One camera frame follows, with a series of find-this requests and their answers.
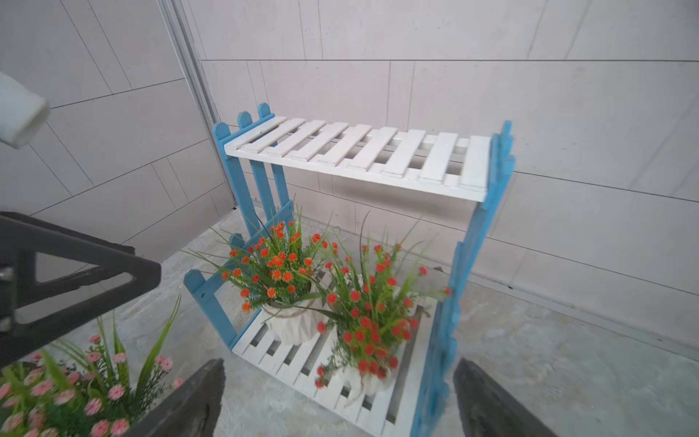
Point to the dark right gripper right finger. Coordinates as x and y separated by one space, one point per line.
487 409

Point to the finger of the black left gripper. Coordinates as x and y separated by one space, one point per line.
22 238

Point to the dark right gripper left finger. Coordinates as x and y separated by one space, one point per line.
191 410

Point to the red flower pot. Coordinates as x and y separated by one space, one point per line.
276 273
371 304

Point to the blue white wooden rack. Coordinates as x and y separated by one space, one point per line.
255 159

